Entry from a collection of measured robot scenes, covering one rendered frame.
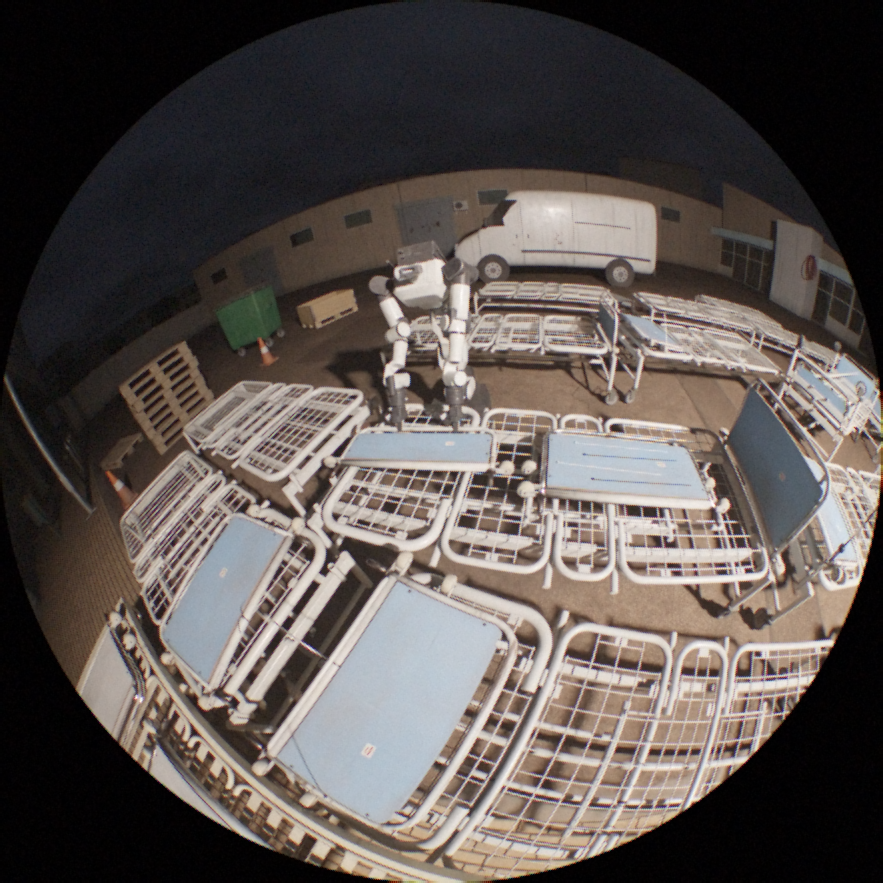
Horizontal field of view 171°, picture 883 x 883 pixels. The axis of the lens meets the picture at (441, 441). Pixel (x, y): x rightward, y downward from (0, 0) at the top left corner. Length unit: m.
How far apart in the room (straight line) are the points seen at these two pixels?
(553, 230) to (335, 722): 8.29
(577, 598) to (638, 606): 0.33
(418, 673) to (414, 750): 0.23
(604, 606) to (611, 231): 7.95
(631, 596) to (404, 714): 1.17
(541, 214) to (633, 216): 2.43
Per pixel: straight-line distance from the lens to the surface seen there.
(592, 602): 1.54
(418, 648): 0.86
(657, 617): 1.64
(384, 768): 0.91
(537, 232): 7.96
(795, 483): 1.43
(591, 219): 8.24
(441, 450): 1.32
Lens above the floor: 1.40
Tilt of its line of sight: 39 degrees down
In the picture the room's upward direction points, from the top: 11 degrees counter-clockwise
